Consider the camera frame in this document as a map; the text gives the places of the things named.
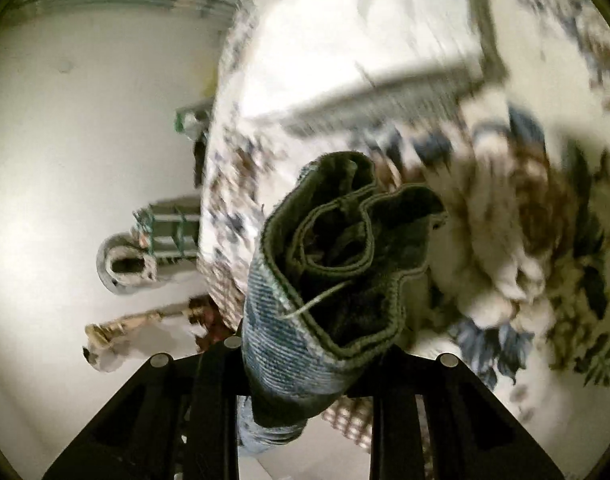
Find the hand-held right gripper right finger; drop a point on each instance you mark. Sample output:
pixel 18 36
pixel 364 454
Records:
pixel 392 410

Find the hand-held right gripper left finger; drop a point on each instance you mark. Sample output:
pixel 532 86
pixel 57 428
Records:
pixel 220 385

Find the blue denim pants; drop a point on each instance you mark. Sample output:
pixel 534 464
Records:
pixel 330 280

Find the brass floor tool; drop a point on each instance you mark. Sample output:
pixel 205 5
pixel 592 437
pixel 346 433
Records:
pixel 135 327

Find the grey round container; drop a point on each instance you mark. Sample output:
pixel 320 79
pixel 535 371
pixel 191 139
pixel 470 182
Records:
pixel 125 265

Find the floral printed blanket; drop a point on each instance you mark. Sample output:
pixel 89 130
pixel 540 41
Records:
pixel 510 240

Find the green and white box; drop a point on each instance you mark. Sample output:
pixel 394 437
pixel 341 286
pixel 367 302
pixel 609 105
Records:
pixel 192 121

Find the white folded cloth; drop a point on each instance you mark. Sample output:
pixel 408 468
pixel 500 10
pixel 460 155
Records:
pixel 365 40

